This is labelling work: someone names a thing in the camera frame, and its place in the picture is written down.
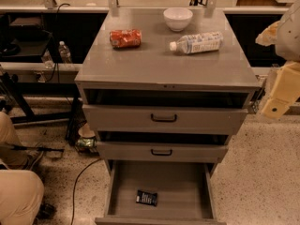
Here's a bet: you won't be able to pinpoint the black stand frame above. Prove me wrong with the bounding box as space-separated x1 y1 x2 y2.
0 64 79 125

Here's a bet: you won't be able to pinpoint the grey metal drawer cabinet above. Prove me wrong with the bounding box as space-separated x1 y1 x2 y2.
74 7 262 225

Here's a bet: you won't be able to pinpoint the grey open bottom drawer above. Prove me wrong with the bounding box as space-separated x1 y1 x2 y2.
95 161 227 225

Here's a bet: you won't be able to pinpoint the grey middle drawer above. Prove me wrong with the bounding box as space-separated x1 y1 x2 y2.
97 142 228 163

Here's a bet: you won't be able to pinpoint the green can on floor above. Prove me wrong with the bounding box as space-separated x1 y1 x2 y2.
76 137 96 149

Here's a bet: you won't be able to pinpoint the grey top drawer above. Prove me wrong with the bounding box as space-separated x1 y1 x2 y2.
82 105 248 135

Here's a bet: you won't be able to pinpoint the black floor cable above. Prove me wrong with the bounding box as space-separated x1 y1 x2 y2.
69 157 103 225

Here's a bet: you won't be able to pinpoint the small water bottle background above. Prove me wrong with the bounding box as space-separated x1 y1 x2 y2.
58 41 72 64

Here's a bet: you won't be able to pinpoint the clear plastic water bottle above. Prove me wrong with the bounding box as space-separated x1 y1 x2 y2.
170 31 223 54

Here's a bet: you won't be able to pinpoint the dark shoe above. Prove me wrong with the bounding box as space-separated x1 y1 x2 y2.
37 203 56 219

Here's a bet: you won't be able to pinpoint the crushed orange soda can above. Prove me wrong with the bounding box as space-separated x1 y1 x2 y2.
110 29 142 48

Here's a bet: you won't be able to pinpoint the person leg khaki trousers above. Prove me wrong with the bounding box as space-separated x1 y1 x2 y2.
0 112 44 225

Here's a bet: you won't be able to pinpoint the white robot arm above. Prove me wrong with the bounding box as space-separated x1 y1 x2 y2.
255 0 300 119

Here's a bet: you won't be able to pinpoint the white ceramic bowl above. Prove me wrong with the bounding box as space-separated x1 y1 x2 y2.
163 7 193 32

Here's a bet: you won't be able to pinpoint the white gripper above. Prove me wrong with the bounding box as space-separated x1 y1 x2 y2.
255 21 300 119

